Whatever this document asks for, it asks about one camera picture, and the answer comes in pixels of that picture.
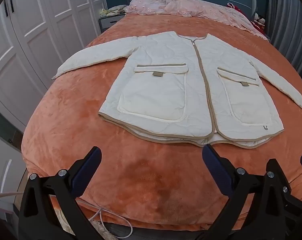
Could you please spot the white panelled wardrobe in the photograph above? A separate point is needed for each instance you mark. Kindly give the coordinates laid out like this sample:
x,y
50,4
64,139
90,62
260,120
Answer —
x,y
28,42

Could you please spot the grey nightstand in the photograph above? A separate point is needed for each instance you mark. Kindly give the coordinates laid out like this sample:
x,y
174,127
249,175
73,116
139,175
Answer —
x,y
108,23

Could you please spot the pink floral quilt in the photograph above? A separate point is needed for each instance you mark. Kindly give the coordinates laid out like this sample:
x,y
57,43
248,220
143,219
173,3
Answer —
x,y
191,7

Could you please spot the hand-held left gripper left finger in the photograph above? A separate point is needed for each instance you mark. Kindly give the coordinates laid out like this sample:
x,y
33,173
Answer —
x,y
87,166

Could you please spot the orange plush blanket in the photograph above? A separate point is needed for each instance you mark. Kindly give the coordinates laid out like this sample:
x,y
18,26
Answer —
x,y
90,130

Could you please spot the small plush toys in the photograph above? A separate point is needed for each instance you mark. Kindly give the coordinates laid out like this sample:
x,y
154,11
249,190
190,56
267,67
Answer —
x,y
258,18

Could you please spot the grey curtain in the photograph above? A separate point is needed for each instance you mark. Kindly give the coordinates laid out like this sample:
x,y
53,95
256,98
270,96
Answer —
x,y
291,30

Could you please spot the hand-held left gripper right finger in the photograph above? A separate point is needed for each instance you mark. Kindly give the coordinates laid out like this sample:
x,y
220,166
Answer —
x,y
217,168

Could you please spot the cream quilted jacket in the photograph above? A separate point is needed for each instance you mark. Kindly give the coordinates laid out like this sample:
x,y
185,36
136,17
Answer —
x,y
161,92

